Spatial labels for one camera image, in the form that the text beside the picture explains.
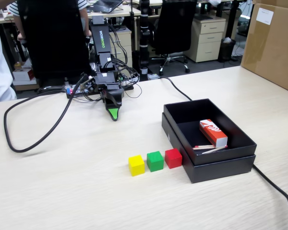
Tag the controller board with red LED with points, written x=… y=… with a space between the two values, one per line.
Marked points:
x=68 y=91

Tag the black cardboard box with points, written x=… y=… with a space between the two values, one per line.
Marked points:
x=218 y=155

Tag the wooden matchstick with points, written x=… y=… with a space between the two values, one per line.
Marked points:
x=213 y=150
x=204 y=146

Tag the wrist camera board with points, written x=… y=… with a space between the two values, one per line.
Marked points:
x=88 y=85

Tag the orange white matchbox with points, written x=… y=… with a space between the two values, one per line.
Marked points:
x=212 y=133

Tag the yellow wooden cube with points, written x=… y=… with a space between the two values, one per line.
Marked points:
x=136 y=166

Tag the red wooden cube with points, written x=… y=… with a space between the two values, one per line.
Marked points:
x=173 y=158

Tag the red and white carton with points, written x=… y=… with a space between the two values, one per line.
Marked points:
x=22 y=74

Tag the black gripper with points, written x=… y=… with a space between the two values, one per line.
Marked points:
x=105 y=81

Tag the white power strip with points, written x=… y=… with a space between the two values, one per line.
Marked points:
x=134 y=77

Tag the green wooden cube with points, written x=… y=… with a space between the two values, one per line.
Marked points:
x=155 y=161

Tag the large black mesh office chair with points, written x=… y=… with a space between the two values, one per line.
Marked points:
x=52 y=36

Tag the white label sticker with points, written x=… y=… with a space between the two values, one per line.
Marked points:
x=265 y=16

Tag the black box lid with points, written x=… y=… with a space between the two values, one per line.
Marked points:
x=218 y=172

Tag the light wooden office desk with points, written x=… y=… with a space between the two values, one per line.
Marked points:
x=124 y=12

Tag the black trash bin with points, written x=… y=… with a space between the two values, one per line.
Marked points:
x=226 y=50

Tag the dark open laptop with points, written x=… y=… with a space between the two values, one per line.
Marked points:
x=106 y=4

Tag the black pole with white rings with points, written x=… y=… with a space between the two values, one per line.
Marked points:
x=144 y=36

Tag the large brown cardboard box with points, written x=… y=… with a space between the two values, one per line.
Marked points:
x=273 y=48

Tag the beige drawer cabinet with lock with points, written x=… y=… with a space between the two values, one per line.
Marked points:
x=208 y=36

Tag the black swivel office chair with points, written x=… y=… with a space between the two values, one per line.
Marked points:
x=172 y=28

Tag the person in striped shirt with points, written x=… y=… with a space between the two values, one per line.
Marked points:
x=14 y=9

